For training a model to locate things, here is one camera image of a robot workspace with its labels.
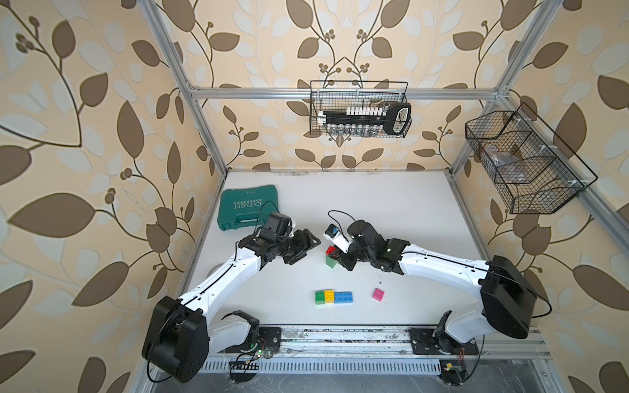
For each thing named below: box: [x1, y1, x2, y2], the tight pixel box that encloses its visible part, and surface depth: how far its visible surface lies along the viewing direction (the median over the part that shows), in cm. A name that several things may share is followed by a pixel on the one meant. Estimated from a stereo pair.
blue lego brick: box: [334, 291, 353, 304], surface depth 84 cm
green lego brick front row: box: [314, 290, 326, 305], surface depth 82 cm
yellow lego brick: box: [324, 289, 335, 304], surface depth 82 cm
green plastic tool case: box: [217, 184, 279, 231], surface depth 104 cm
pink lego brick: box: [371, 287, 386, 303], surface depth 84 cm
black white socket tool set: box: [316, 102, 412, 137], surface depth 86 cm
